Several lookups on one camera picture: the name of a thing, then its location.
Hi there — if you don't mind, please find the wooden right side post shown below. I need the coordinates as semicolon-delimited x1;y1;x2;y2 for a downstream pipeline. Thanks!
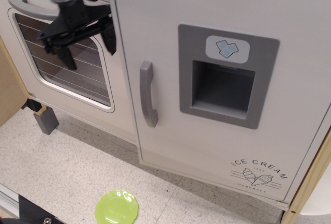
280;128;330;223

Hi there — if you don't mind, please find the white toy oven door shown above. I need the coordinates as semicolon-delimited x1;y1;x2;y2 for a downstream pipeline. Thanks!
1;0;138;144

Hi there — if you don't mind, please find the wooden left side panel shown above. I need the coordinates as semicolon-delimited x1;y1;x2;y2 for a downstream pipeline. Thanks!
1;38;28;126

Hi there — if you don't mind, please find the white toy fridge door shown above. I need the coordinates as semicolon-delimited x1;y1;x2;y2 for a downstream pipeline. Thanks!
115;0;330;207

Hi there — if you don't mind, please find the black base plate with screw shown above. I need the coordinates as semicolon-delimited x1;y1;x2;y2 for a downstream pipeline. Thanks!
19;195;64;224

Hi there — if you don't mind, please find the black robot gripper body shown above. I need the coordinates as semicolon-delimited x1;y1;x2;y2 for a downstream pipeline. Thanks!
38;0;112;46

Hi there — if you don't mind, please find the grey ice dispenser panel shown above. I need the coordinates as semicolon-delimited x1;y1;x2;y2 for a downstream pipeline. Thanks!
178;24;280;129

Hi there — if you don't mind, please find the green plastic plate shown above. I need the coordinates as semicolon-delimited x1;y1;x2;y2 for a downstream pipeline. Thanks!
95;190;139;224

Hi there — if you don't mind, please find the grey kitchen leg block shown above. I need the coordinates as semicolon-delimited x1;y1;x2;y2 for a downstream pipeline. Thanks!
34;108;59;135

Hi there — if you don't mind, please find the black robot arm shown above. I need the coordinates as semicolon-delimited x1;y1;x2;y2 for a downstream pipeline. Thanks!
38;0;116;70

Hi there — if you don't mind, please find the black clamp bracket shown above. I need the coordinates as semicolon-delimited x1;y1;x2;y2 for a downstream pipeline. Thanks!
21;98;42;112

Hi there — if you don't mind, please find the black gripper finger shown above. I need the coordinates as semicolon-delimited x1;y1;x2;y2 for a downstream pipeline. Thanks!
43;40;77;70
101;19;116;55

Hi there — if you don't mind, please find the grey fridge door handle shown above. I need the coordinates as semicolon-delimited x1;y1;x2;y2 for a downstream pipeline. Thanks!
140;61;158;128

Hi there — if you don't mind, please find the grey oven door handle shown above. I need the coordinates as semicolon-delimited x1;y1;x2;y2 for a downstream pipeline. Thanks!
8;0;59;21

